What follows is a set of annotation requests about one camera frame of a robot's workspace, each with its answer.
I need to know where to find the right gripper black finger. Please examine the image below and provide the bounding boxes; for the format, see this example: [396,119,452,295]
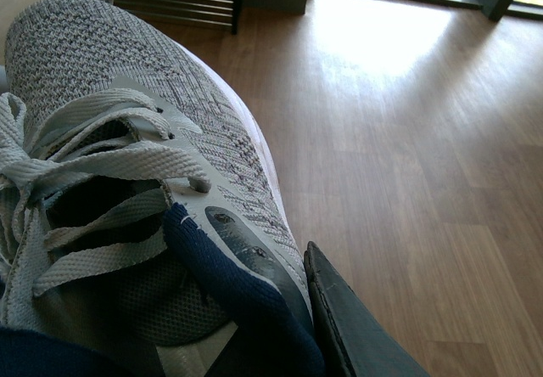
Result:
[304,241,428,377]

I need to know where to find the grey knit sneaker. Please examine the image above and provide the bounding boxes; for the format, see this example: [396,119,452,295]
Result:
[1,0,326,376]

